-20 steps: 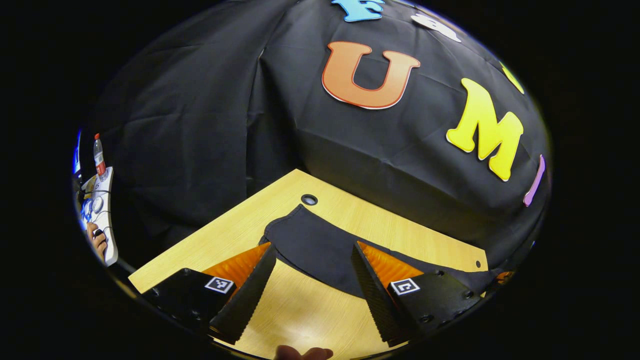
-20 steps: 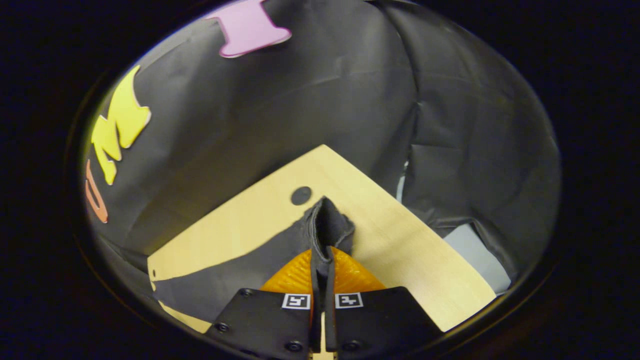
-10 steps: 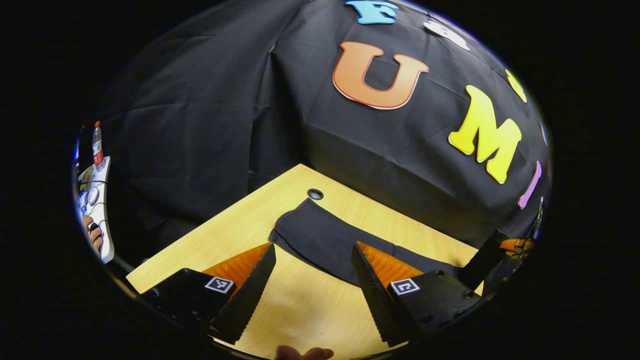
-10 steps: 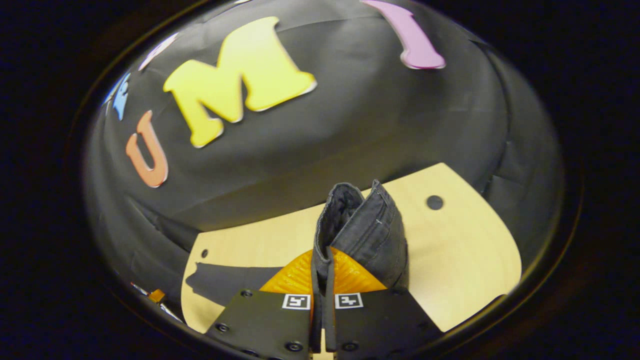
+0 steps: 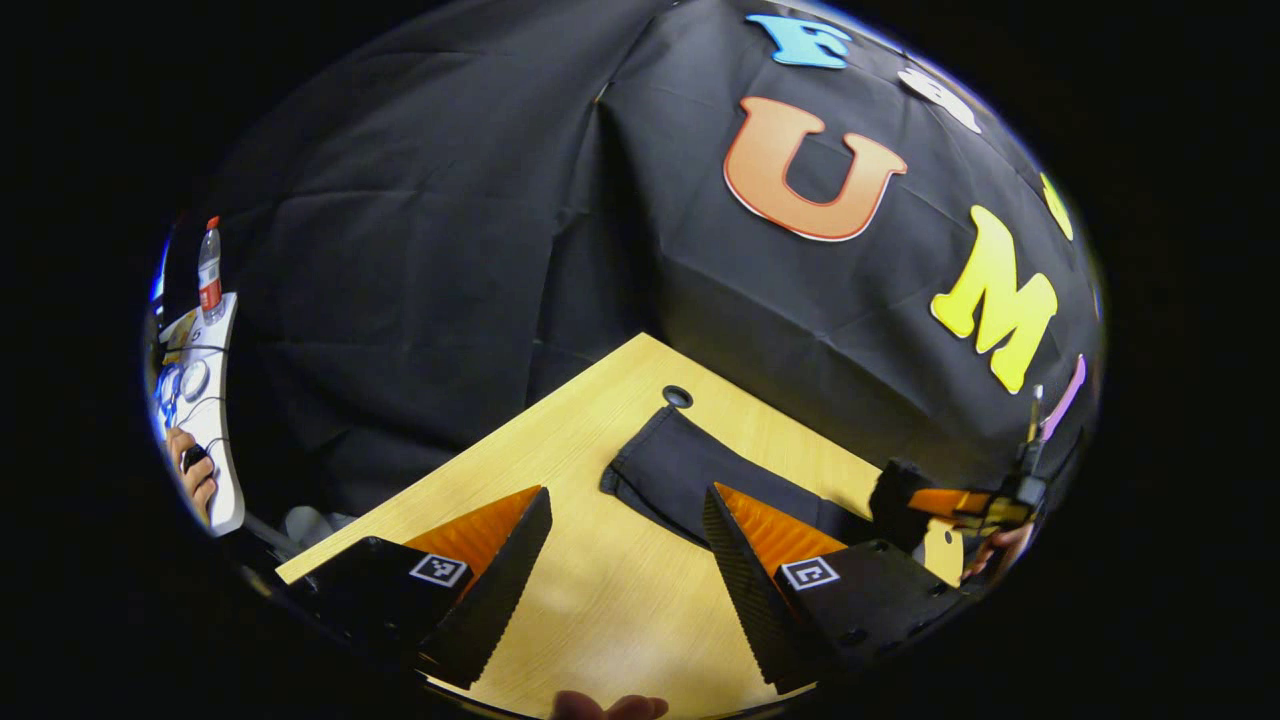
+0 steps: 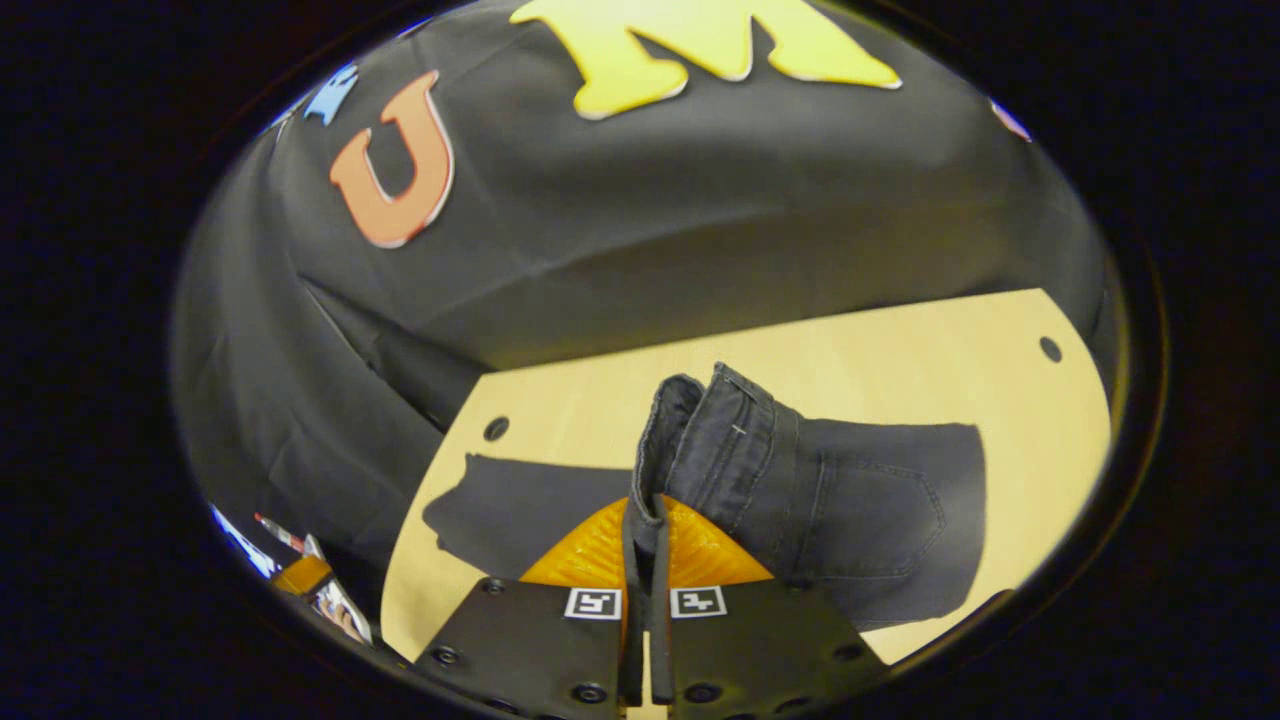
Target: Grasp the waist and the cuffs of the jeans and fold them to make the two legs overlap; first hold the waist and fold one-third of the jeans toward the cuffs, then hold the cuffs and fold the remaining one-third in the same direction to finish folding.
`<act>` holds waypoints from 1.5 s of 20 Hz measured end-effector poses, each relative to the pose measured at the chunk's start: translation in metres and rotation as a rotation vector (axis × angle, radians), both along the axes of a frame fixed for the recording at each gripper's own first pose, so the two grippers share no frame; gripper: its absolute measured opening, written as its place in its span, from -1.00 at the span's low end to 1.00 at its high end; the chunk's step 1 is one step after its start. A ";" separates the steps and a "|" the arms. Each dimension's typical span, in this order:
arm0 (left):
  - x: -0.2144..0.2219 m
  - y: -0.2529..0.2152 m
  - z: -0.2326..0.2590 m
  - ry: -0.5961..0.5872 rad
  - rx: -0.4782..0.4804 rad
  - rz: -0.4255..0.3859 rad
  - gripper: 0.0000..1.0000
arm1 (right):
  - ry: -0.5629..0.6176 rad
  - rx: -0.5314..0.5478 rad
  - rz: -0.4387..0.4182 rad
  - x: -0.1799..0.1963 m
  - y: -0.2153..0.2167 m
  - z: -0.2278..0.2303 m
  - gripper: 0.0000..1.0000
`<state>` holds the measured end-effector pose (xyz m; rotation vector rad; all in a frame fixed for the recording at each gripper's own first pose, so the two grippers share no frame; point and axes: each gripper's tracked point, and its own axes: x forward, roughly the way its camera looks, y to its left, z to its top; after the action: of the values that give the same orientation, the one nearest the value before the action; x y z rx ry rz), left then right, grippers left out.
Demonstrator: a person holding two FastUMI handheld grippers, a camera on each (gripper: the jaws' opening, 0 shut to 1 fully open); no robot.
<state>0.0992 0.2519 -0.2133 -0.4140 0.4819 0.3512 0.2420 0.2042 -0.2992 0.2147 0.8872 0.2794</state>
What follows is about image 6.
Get dark blue jeans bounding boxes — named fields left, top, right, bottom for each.
left=422, top=362, right=989, bottom=633

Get black backdrop cloth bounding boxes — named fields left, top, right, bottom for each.
left=170, top=0, right=1113, bottom=601

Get white printed poster board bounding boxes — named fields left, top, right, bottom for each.
left=208, top=503, right=373, bottom=644

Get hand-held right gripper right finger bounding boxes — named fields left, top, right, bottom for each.
left=648, top=496, right=888, bottom=720

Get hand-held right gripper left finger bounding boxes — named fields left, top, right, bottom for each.
left=413, top=496, right=648, bottom=720

